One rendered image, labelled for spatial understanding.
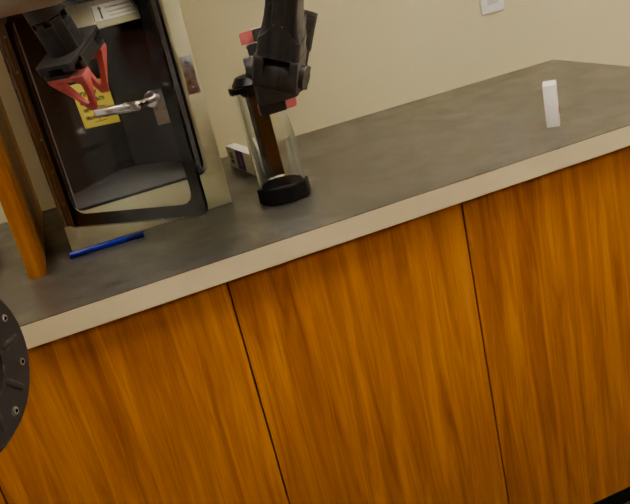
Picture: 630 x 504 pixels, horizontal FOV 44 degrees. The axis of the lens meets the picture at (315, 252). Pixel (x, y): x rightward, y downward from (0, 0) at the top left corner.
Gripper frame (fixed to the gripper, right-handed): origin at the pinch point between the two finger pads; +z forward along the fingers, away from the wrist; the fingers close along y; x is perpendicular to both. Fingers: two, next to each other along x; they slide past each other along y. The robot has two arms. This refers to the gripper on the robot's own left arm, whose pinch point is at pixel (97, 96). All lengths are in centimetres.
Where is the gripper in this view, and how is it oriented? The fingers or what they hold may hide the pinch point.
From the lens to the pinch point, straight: 129.8
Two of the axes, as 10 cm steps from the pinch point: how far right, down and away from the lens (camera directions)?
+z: 3.2, 6.8, 6.6
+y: -2.1, 7.3, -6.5
